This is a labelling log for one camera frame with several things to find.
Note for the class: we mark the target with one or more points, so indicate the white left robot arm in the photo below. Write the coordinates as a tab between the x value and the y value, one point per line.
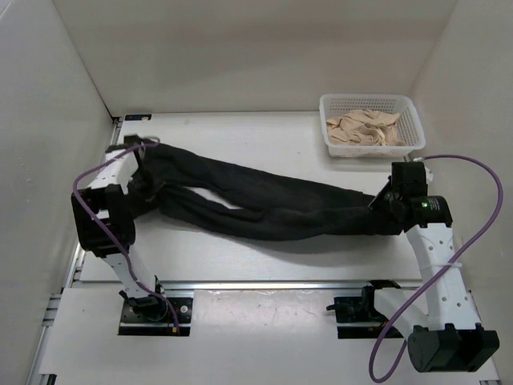
106	226

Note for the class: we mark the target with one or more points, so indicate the white plastic basket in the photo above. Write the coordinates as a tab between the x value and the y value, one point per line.
409	126

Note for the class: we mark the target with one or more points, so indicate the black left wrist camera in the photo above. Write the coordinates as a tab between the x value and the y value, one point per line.
130	141

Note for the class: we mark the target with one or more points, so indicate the aluminium frame rail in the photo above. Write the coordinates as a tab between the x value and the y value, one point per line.
453	338
246	285
61	259

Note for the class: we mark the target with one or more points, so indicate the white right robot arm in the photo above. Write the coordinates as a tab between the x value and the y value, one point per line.
403	310

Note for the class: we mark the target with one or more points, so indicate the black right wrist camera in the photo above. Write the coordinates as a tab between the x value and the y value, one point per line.
409	179

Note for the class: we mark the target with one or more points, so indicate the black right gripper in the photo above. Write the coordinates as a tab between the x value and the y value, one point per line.
377	203

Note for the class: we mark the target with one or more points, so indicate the black trousers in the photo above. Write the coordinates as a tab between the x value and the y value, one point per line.
236	201

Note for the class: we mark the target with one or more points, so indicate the beige trousers in basket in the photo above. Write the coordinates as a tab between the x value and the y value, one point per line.
364	128

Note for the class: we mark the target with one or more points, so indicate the aluminium right frame rail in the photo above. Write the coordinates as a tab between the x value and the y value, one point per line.
453	338

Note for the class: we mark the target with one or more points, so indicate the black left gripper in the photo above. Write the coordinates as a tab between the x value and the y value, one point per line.
150	193

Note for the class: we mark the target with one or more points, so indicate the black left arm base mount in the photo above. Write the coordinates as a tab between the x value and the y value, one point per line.
151	316

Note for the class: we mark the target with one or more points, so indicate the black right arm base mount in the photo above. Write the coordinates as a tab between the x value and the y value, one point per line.
355	314

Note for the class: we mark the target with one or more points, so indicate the aluminium front frame rail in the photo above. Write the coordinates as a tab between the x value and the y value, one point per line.
246	285

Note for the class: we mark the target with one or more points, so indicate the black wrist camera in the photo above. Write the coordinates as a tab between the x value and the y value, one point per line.
409	179
130	141

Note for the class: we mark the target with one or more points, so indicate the aluminium left frame rail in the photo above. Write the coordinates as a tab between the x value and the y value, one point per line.
61	259

